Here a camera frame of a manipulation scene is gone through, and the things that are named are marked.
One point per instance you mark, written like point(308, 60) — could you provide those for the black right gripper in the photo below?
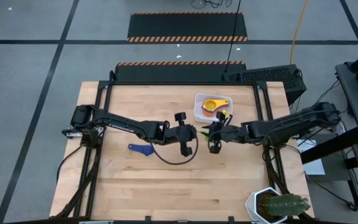
point(228, 133)

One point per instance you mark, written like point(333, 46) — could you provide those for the white plastic basket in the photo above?
point(199, 115)

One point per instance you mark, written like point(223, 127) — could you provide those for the yellow measuring cup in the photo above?
point(211, 105)

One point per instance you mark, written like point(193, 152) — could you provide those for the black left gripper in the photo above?
point(182, 135)

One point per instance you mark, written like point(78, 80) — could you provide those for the white hexagonal plant pot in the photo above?
point(251, 202)

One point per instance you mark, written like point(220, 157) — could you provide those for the light green measuring cup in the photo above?
point(204, 134)

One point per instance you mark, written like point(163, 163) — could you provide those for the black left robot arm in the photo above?
point(126, 126)

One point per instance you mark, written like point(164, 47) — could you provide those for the orange measuring cup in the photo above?
point(208, 114)

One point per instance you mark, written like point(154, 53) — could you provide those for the green cactus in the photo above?
point(284, 204)

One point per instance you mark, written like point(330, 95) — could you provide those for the navy measuring cup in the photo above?
point(145, 150)

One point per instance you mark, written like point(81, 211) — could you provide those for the small yellow-green plastic piece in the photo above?
point(225, 113)

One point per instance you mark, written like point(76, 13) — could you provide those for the black metal table frame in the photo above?
point(182, 83)

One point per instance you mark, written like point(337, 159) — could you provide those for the black perforated computer case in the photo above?
point(269, 77)

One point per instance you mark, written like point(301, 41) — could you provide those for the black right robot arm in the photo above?
point(291, 124)

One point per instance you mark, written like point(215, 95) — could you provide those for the black mat orange striped edge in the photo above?
point(185, 26)
point(179, 73)

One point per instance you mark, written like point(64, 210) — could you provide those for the white flat box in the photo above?
point(314, 165)

